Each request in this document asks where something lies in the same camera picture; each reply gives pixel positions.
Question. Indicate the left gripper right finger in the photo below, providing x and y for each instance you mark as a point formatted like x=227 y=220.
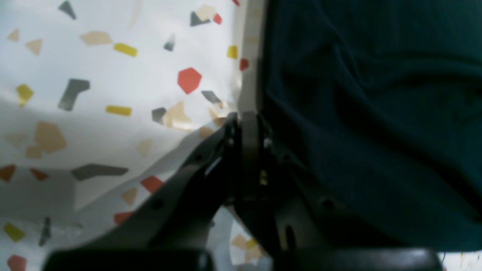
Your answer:
x=299 y=223

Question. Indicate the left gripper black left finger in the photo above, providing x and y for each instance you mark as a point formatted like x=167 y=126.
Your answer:
x=169 y=231

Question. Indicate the black t-shirt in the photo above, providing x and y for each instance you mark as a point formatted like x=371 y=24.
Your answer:
x=381 y=100

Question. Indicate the terrazzo pattern tablecloth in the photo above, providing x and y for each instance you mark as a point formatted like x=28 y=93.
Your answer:
x=102 y=101

